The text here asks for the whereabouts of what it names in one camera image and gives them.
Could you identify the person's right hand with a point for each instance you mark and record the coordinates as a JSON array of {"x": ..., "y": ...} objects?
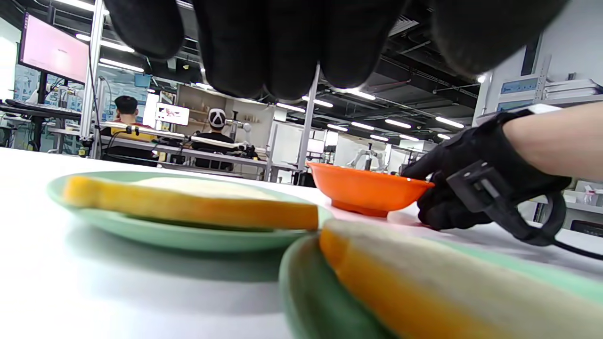
[{"x": 476, "y": 155}]

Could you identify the person's left hand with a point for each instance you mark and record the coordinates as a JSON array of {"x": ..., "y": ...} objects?
[{"x": 292, "y": 42}]

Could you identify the orange bowl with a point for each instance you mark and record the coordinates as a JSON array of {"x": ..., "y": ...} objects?
[{"x": 362, "y": 188}]

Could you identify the person's right forearm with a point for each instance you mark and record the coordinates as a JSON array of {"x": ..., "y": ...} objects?
[{"x": 556, "y": 141}]

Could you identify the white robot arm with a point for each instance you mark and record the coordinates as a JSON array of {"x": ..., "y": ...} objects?
[{"x": 370, "y": 157}]

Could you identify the black wrist-mounted tracker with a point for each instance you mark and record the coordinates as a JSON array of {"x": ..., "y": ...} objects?
[{"x": 499, "y": 202}]

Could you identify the row of ceiling lights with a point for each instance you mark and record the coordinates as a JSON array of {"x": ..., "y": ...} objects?
[{"x": 398, "y": 123}]

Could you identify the toast bread slice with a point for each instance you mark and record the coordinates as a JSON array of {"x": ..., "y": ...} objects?
[
  {"x": 452, "y": 287},
  {"x": 188, "y": 200}
]

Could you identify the green plate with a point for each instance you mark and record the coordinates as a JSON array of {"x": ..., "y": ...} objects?
[
  {"x": 311, "y": 296},
  {"x": 160, "y": 230}
]

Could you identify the large pink-screen monitor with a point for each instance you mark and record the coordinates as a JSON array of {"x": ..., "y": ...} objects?
[{"x": 52, "y": 49}]

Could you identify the black desk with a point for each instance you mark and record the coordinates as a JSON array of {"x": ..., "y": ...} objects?
[{"x": 37, "y": 110}]

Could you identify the aluminium frame post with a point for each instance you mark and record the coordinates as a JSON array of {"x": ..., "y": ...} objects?
[
  {"x": 92, "y": 80},
  {"x": 307, "y": 127}
]

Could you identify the white wall shelf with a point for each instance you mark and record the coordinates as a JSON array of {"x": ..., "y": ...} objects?
[{"x": 556, "y": 92}]

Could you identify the small wall monitor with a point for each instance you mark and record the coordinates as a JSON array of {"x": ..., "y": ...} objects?
[{"x": 172, "y": 114}]

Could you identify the workbench with metal rail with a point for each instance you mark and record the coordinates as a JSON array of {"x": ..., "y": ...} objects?
[{"x": 188, "y": 150}]

